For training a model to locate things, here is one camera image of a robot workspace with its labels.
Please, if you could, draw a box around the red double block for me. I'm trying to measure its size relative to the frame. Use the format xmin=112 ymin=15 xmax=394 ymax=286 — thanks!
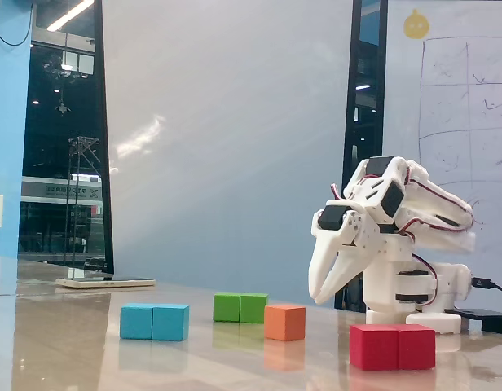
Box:
xmin=349 ymin=323 xmax=437 ymax=371

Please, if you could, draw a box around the yellow round face sticker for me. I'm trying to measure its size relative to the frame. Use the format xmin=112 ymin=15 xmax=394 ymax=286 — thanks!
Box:
xmin=403 ymin=8 xmax=431 ymax=40

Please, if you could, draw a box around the thin black hanging cable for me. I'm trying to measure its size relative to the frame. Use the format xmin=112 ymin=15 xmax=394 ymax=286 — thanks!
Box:
xmin=0 ymin=0 xmax=34 ymax=47

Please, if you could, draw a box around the red black arm servo cable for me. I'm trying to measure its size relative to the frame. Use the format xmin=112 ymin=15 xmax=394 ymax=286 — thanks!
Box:
xmin=397 ymin=169 xmax=476 ymax=239

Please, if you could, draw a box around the white flat base board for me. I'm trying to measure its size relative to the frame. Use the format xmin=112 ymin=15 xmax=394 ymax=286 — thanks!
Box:
xmin=55 ymin=276 xmax=157 ymax=290

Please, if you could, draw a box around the long ceiling light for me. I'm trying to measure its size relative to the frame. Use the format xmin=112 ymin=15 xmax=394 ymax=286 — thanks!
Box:
xmin=46 ymin=0 xmax=95 ymax=33

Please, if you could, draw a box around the blue double block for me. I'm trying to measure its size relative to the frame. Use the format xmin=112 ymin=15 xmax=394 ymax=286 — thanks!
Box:
xmin=119 ymin=302 xmax=191 ymax=342

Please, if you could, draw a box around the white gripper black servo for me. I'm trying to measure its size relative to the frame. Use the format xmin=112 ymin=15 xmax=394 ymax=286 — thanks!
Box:
xmin=308 ymin=201 xmax=382 ymax=305

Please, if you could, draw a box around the red black base servo cable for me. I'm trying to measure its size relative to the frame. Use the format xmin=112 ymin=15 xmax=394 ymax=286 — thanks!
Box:
xmin=412 ymin=252 xmax=439 ymax=306

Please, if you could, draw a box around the red black gripper servo cable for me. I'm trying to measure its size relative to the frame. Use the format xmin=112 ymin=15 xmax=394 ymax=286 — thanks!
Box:
xmin=330 ymin=182 xmax=350 ymax=203

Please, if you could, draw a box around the green double block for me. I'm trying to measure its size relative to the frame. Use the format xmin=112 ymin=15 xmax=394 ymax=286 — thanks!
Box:
xmin=212 ymin=292 xmax=270 ymax=325

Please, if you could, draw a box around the small orange cube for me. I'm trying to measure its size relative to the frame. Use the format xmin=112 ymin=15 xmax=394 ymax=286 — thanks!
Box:
xmin=263 ymin=303 xmax=307 ymax=342

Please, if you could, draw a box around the black usb cable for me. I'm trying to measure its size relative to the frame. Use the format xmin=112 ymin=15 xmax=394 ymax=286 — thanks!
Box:
xmin=470 ymin=278 xmax=502 ymax=297

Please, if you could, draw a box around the whiteboard with drawings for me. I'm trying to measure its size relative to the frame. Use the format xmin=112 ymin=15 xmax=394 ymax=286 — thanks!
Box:
xmin=383 ymin=0 xmax=502 ymax=305

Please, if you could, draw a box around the black window frame post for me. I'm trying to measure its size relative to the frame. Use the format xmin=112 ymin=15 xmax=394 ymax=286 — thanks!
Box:
xmin=333 ymin=0 xmax=389 ymax=313
xmin=93 ymin=0 xmax=116 ymax=275

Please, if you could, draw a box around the white banner sign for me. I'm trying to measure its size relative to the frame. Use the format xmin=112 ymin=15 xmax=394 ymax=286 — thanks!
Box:
xmin=20 ymin=181 xmax=103 ymax=201

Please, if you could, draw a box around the flat black box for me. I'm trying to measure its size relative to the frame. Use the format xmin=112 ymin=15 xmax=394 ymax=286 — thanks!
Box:
xmin=443 ymin=307 xmax=502 ymax=338

